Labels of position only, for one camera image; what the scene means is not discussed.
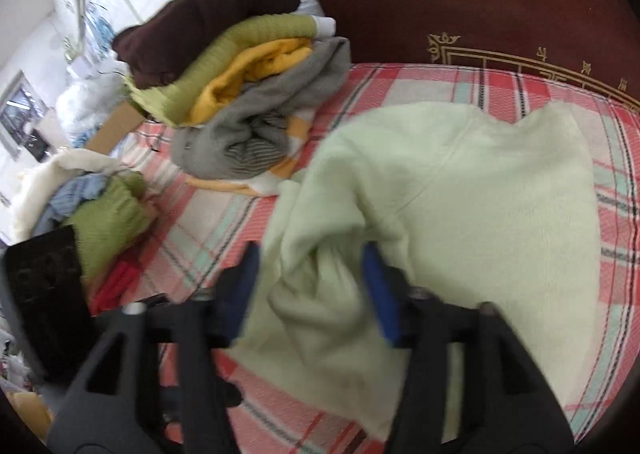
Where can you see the light green sweater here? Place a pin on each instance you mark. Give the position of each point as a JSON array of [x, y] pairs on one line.
[[471, 208]]

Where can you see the dark brown folded garment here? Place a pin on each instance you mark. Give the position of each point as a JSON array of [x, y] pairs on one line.
[[160, 50]]

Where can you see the dark brown wooden headboard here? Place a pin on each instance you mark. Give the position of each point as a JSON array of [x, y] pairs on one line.
[[592, 44]]

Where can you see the green knitted folded sweater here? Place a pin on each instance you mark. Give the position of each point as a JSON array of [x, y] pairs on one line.
[[105, 227]]

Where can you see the grey striped folded garment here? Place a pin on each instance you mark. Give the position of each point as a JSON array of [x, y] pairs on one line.
[[248, 137]]

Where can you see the white plastic bag pile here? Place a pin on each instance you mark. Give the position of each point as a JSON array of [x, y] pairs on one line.
[[87, 104]]

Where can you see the open cardboard box rear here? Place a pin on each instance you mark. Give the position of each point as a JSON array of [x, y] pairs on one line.
[[125, 119]]

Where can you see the olive green folded garment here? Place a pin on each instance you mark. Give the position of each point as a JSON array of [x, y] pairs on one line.
[[171, 104]]

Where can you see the cream folded garment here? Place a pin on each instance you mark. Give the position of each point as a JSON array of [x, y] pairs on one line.
[[40, 183]]

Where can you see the light blue knitted sweater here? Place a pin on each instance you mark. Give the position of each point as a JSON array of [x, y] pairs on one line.
[[67, 199]]

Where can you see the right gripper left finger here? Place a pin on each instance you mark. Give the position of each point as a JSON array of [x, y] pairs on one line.
[[151, 384]]

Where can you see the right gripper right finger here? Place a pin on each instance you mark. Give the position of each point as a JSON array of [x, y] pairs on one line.
[[470, 385]]

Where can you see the yellow folded garment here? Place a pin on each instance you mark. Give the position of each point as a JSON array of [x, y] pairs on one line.
[[252, 65]]

